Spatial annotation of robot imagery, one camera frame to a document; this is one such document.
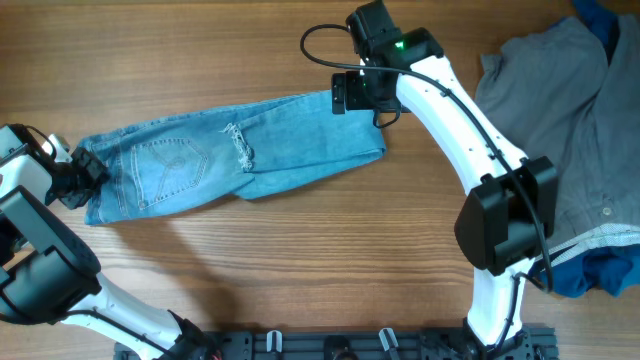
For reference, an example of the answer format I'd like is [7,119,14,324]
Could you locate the dark blue garment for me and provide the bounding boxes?
[551,1,639,297]

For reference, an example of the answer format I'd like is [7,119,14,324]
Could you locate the grey garment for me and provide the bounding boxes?
[475,14,639,255]

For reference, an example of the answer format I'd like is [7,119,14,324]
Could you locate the light blue denim jeans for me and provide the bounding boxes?
[80,91,386,225]

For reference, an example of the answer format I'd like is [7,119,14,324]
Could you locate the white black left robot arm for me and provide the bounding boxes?
[1,124,221,359]

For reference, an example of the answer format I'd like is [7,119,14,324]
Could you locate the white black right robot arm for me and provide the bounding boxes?
[332,24,558,359]

